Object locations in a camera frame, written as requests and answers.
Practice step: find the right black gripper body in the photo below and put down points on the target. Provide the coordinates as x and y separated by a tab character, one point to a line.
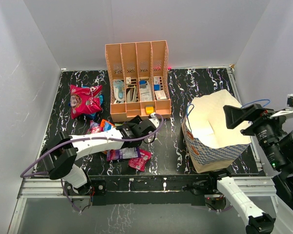
263	126

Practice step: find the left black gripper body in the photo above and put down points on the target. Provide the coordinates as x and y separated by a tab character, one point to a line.
139	143

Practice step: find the purple snack packet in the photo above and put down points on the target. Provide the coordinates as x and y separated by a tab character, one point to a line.
122	154

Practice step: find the small pink snack packet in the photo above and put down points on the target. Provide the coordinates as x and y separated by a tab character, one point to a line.
139	163

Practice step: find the blue checkered paper bag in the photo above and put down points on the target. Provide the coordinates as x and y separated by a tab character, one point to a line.
211	145

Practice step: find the purple Fox's candy bag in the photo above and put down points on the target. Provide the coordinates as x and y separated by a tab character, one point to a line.
94	128

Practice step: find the pink red snack packet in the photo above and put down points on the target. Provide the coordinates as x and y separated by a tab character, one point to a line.
84	100

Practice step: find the blue snack box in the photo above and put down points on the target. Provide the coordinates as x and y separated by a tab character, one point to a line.
107	126

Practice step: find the orange Fox's candy bag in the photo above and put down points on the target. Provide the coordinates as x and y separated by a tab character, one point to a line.
103	121

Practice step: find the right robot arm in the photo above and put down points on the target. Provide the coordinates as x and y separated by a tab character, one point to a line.
277	146

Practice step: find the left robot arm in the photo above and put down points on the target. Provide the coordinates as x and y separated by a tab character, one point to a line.
59	159

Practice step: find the yellow orange sticky notes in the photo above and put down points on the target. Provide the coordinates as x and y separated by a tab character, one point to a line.
149	109

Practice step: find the white red small box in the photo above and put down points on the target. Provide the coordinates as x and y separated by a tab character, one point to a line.
160	95

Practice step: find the light blue tape dispenser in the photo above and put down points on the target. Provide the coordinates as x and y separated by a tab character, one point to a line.
119	89

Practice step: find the blue eraser block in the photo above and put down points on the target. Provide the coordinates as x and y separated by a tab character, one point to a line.
143	84

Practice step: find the orange desk organizer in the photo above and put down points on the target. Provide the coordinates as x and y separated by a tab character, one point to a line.
133	62

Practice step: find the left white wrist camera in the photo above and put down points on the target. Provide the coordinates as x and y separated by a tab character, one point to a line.
154	120

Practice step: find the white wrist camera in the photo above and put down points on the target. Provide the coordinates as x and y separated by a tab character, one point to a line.
288	111
154	120

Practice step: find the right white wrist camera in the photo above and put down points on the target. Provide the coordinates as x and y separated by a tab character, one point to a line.
288	111

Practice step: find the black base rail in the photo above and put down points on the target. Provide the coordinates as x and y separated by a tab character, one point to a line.
152	189

